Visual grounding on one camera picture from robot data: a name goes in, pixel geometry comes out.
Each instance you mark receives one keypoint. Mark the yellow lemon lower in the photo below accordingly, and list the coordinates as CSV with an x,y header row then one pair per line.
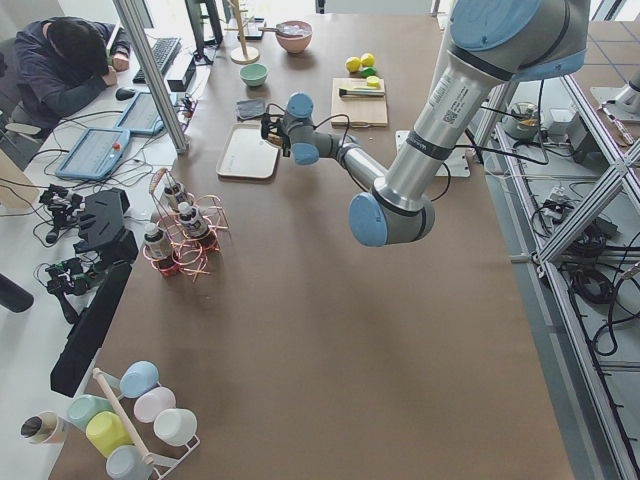
x,y
353,64

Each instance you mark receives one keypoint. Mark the white cup rack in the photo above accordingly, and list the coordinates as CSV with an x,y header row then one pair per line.
x,y
163,458

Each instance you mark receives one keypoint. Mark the yellow lemon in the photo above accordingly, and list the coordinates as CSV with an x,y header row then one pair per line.
x,y
353,64
367,60

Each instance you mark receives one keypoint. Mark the yellow lemon upper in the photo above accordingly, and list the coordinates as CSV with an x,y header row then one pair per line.
x,y
367,60

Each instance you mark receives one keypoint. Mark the pink bowl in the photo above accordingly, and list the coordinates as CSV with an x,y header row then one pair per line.
x,y
294,36

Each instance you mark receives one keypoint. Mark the black bracket stand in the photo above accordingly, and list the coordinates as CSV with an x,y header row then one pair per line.
x,y
102,229

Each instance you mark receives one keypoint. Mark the drink bottle upper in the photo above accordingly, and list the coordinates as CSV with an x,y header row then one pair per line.
x,y
174,195

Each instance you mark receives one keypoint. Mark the blue teach pendant near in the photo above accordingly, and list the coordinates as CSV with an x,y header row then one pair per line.
x,y
95,154

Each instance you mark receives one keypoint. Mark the white cup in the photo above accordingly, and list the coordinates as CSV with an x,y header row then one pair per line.
x,y
175,426

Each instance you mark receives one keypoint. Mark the yellow cup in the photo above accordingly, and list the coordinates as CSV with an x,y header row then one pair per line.
x,y
106,432

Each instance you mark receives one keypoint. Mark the drink bottle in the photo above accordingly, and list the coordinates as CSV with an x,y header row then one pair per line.
x,y
158,247
174,195
191,220

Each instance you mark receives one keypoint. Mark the cream rabbit tray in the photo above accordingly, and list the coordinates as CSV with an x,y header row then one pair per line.
x,y
246,155

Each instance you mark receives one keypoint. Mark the grey folded cloth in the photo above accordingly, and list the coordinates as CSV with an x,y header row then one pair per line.
x,y
250,109

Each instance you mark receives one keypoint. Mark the seated person dark hoodie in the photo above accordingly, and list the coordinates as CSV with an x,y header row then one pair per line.
x,y
62,65

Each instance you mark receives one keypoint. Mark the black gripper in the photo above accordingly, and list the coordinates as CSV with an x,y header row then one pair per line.
x,y
278,134

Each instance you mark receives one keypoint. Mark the bamboo cutting board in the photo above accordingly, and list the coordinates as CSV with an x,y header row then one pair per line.
x,y
362,111

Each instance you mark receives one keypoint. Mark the pink cup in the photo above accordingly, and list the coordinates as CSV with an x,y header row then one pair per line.
x,y
149,405

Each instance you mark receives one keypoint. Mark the copper wire bottle rack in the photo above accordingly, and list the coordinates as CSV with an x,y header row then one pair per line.
x,y
190,256

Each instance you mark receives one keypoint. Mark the blue teach pendant far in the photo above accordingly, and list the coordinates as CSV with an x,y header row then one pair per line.
x,y
141,116

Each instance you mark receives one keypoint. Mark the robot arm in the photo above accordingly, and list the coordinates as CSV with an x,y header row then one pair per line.
x,y
490,43

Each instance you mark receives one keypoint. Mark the blue cup top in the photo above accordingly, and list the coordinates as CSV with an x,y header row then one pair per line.
x,y
139,378

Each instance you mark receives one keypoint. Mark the grey blue cup bottom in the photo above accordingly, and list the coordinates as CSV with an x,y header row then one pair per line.
x,y
125,463

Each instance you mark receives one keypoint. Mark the blue teach pendant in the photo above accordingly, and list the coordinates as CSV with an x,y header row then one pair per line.
x,y
95,154
141,116

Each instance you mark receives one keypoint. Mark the green lime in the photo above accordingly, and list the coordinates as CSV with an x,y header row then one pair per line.
x,y
368,72

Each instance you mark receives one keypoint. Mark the drink bottle lower right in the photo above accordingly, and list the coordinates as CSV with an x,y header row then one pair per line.
x,y
158,247

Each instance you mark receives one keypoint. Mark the black keyboard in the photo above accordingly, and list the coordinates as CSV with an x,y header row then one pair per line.
x,y
164,52

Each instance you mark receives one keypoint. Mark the drink bottle lower left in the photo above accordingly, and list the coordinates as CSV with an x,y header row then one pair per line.
x,y
191,220

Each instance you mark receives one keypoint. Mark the halved lemon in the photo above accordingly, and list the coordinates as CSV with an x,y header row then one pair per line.
x,y
373,82

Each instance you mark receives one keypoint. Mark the black bar device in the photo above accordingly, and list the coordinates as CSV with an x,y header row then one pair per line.
x,y
88,334

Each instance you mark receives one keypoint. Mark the mint cup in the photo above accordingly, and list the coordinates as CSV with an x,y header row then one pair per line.
x,y
84,408

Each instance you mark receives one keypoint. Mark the aluminium frame post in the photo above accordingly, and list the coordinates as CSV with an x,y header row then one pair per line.
x,y
132,22

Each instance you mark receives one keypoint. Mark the wooden stand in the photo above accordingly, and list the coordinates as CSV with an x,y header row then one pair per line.
x,y
244,54

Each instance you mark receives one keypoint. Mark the steel muddler black tip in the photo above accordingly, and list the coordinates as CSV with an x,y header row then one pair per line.
x,y
342,93

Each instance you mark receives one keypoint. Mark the black computer mouse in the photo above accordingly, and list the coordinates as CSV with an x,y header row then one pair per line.
x,y
125,93

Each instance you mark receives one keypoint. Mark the mint green bowl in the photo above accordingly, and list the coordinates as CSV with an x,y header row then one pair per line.
x,y
254,75

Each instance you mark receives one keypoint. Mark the paper cup metal rim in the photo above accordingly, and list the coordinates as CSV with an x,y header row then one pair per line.
x,y
45,428

